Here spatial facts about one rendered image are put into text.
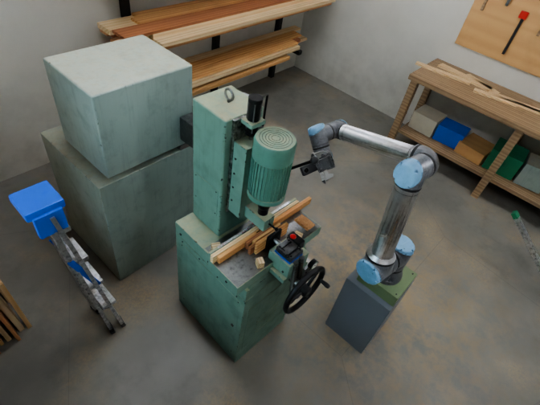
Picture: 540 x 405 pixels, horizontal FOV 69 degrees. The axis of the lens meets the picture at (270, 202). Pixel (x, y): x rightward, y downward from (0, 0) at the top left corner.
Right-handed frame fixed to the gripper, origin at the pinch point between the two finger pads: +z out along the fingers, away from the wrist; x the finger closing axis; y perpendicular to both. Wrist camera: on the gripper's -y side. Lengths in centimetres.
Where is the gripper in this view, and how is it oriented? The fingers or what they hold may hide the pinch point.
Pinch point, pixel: (317, 169)
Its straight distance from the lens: 180.8
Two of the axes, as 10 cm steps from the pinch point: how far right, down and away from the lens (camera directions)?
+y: 9.0, -3.6, -2.5
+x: 4.1, 9.0, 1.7
